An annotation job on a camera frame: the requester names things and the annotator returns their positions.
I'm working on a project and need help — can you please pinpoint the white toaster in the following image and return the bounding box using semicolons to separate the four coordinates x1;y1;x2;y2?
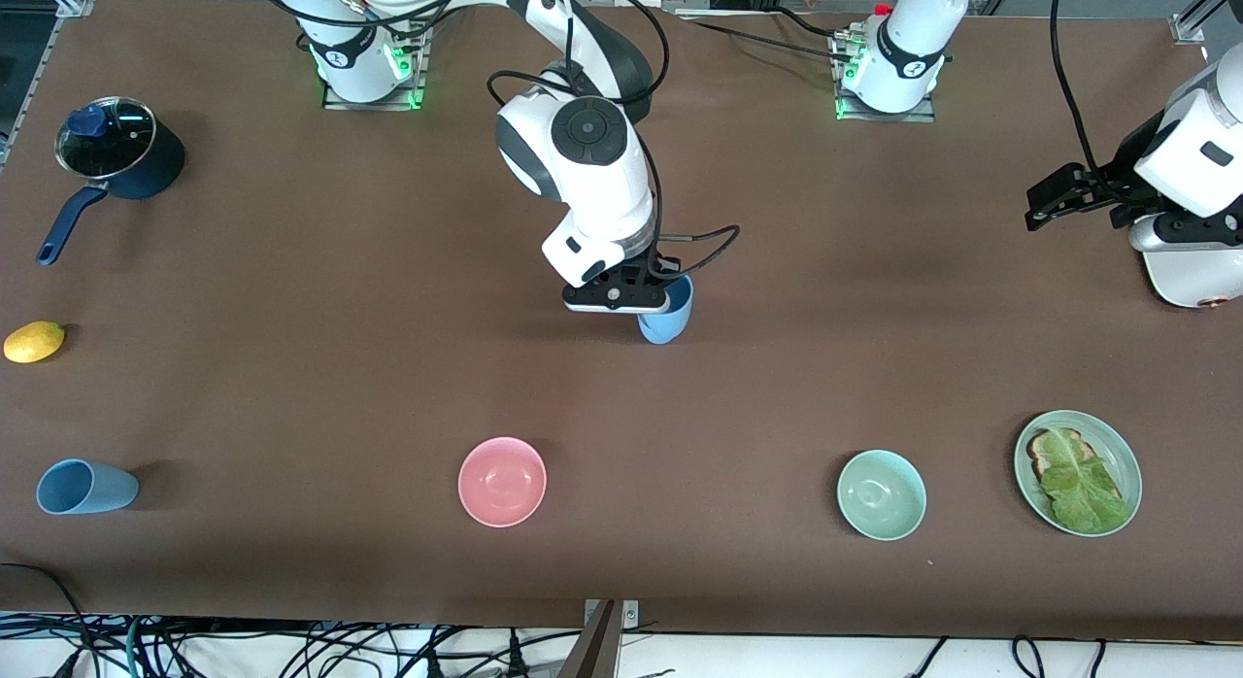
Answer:
1144;239;1243;310

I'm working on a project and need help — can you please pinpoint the toast slice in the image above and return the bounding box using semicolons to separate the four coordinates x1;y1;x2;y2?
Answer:
1027;427;1098;483

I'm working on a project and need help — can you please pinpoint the green plate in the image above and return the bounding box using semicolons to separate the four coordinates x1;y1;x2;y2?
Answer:
1014;410;1143;537

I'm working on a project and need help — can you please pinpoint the pink bowl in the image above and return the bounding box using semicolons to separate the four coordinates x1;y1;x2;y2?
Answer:
457;437;548;528

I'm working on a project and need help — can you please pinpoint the green lettuce leaf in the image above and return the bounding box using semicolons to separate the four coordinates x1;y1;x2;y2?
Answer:
1039;429;1133;534

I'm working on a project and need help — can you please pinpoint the mint green bowl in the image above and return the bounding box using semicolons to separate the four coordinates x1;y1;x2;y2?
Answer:
837;450;927;541

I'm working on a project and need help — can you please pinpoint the dark slanted bar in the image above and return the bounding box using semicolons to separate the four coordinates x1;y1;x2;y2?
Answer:
557;600;619;678

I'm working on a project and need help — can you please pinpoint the dark blue saucepan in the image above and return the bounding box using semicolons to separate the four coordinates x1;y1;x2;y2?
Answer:
37;97;186;267

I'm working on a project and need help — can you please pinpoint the glass lid with blue knob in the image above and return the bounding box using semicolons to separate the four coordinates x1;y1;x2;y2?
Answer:
55;96;157;180

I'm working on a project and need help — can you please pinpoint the yellow lemon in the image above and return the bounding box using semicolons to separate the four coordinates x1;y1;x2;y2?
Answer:
3;321;67;364

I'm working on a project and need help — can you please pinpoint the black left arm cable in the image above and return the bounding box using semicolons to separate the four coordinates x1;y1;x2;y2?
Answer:
1049;0;1108;179

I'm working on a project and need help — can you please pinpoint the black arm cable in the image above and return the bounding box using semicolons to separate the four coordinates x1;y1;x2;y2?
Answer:
1049;0;1108;179
486;0;742;276

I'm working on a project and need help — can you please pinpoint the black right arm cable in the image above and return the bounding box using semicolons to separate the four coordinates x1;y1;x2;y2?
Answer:
486;0;742;276

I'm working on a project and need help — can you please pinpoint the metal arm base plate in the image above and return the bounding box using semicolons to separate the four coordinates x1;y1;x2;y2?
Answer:
321;21;429;112
833;27;939;124

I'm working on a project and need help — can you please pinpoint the long black base cable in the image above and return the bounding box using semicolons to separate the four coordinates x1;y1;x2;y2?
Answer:
670;8;857;63

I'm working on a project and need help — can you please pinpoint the small metal bracket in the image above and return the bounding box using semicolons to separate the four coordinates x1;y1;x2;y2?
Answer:
583;599;641;630

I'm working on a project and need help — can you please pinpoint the black floor cable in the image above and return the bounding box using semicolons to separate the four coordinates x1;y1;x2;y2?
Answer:
0;561;93;655

